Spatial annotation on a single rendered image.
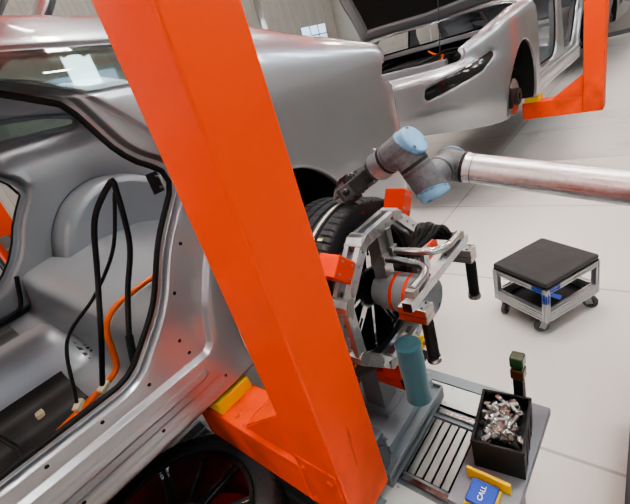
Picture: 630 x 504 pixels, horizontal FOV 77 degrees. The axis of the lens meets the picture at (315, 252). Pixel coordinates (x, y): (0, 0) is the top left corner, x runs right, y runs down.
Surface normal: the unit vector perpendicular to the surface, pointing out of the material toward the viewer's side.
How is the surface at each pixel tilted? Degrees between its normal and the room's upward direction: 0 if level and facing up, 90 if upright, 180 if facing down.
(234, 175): 90
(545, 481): 0
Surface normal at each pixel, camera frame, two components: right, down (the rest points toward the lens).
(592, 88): -0.61, 0.49
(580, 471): -0.27, -0.87
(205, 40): 0.75, 0.08
